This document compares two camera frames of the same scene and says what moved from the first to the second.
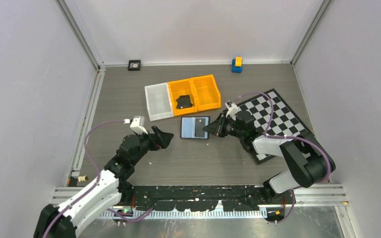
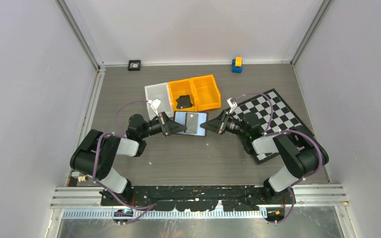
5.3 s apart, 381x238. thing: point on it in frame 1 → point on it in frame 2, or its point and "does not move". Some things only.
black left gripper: [160, 140] → [169, 126]
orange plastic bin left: [180, 88] does not move
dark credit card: [200, 123] → [191, 123]
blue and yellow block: [235, 69] does not move
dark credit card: [183, 101] does not move
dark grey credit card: [185, 100] does not move
